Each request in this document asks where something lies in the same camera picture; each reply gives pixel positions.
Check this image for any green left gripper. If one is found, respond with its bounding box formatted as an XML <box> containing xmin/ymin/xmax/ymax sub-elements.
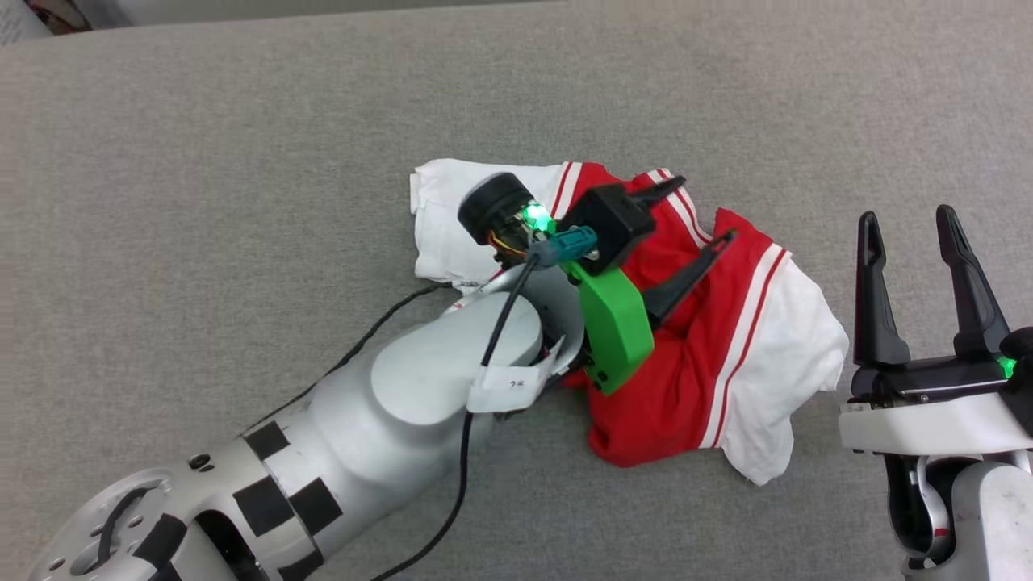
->
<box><xmin>458</xmin><ymin>173</ymin><xmax>737</xmax><ymax>396</ymax></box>

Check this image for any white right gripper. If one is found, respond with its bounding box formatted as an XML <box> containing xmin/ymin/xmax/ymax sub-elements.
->
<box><xmin>839</xmin><ymin>205</ymin><xmax>1033</xmax><ymax>457</ymax></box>

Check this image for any red and white basketball jersey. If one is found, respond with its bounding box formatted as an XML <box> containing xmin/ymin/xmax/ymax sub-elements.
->
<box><xmin>409</xmin><ymin>158</ymin><xmax>850</xmax><ymax>487</ymax></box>

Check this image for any teal left camera cable connector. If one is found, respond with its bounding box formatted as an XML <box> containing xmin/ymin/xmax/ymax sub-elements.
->
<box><xmin>529</xmin><ymin>228</ymin><xmax>598</xmax><ymax>267</ymax></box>

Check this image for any white paper cable label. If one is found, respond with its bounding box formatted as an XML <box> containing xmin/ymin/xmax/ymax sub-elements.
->
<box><xmin>468</xmin><ymin>359</ymin><xmax>551</xmax><ymax>414</ymax></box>

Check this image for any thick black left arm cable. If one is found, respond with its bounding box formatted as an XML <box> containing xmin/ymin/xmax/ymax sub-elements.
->
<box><xmin>379</xmin><ymin>257</ymin><xmax>540</xmax><ymax>581</ymax></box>

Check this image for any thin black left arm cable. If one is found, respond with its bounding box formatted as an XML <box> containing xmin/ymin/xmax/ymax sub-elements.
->
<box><xmin>242</xmin><ymin>281</ymin><xmax>454</xmax><ymax>437</ymax></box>

